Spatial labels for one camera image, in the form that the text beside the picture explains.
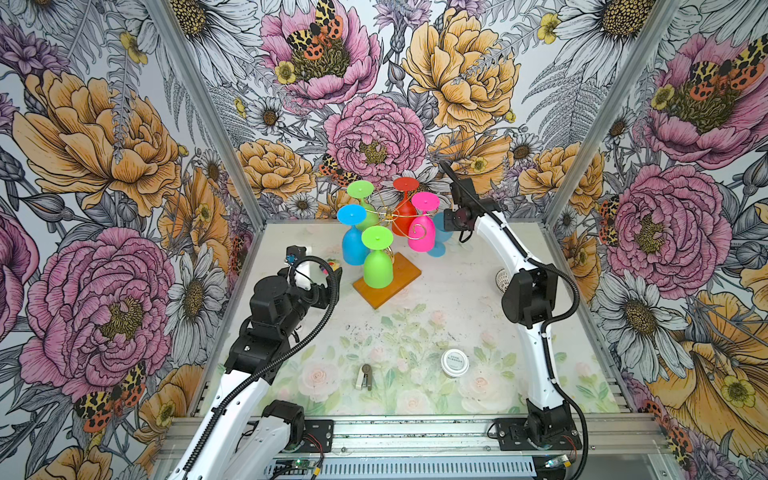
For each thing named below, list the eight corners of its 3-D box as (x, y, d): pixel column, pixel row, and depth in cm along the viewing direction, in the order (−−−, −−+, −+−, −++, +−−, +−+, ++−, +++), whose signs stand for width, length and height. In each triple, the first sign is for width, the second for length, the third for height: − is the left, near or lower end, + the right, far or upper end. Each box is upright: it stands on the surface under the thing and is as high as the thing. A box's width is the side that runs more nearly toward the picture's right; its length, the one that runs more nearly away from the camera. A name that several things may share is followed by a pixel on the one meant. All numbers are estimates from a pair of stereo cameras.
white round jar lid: (440, 382, 85) (444, 373, 78) (437, 359, 89) (441, 348, 83) (465, 382, 85) (470, 373, 79) (461, 359, 89) (467, 348, 83)
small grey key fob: (356, 390, 83) (355, 387, 81) (357, 367, 87) (357, 364, 85) (371, 390, 83) (370, 387, 81) (372, 367, 87) (372, 364, 85)
